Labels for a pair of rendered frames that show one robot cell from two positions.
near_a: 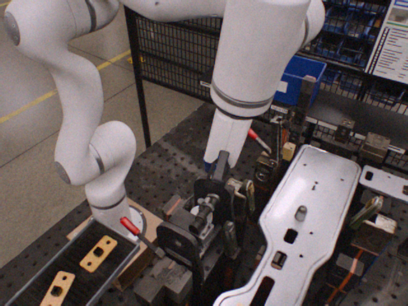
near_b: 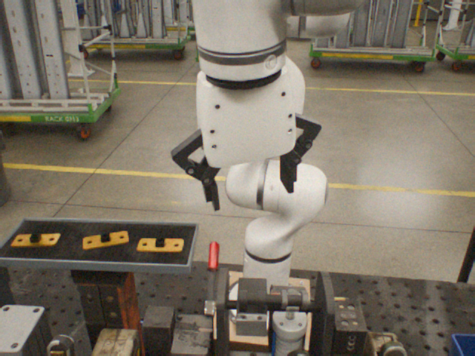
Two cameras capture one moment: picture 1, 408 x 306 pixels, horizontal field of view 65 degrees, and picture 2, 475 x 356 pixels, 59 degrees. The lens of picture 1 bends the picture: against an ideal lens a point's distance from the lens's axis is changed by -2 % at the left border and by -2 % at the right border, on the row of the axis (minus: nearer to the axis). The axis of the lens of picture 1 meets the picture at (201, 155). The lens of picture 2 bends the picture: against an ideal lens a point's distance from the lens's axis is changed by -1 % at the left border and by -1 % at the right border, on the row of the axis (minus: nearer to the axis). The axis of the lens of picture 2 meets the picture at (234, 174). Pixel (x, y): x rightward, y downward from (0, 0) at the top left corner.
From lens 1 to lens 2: 0.47 m
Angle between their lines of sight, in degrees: 51
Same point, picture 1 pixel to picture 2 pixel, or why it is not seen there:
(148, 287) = (159, 315)
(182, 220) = (249, 288)
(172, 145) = (441, 299)
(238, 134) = (202, 101)
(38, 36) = not seen: hidden behind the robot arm
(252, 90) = (199, 27)
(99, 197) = (249, 237)
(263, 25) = not seen: outside the picture
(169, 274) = (191, 332)
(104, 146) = (277, 178)
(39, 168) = (320, 245)
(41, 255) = (201, 277)
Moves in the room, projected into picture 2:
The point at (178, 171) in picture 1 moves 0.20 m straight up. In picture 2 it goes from (411, 328) to (426, 274)
